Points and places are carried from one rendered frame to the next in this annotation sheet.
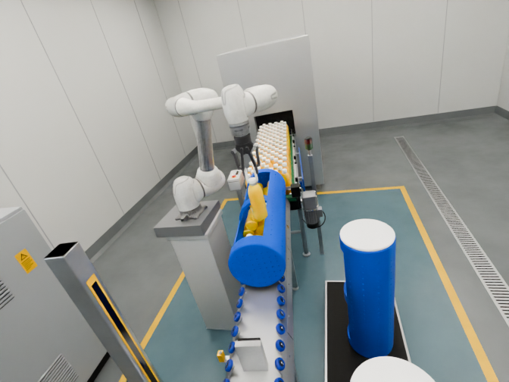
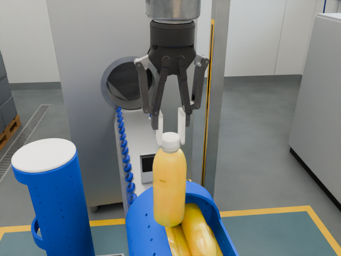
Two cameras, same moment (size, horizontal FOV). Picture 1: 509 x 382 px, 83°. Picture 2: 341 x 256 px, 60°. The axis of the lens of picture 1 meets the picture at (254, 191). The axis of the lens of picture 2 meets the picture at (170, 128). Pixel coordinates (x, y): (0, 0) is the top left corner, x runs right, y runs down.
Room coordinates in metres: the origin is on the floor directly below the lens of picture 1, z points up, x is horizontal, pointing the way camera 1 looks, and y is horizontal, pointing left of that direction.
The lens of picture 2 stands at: (1.75, -0.21, 1.77)
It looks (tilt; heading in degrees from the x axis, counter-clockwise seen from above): 28 degrees down; 156
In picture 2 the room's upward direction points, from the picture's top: straight up
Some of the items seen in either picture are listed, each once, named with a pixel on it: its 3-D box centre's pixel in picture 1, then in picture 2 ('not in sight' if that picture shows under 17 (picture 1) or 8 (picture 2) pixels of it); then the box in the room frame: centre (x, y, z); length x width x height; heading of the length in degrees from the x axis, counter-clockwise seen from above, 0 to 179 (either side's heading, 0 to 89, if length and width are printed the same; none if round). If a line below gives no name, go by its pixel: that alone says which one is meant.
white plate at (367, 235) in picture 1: (366, 233); not in sight; (1.23, -0.54, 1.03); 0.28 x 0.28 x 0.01
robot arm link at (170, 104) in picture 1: (178, 106); not in sight; (1.75, 0.32, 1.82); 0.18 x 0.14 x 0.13; 36
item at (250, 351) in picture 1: (252, 354); (151, 168); (0.72, 0.15, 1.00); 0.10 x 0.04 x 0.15; 79
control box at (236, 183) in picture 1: (235, 179); not in sight; (2.29, 0.13, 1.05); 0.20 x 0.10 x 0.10; 169
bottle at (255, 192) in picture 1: (257, 199); (169, 182); (1.27, 0.00, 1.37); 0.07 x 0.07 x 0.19
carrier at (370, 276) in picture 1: (368, 292); not in sight; (1.23, -0.54, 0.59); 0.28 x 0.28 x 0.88
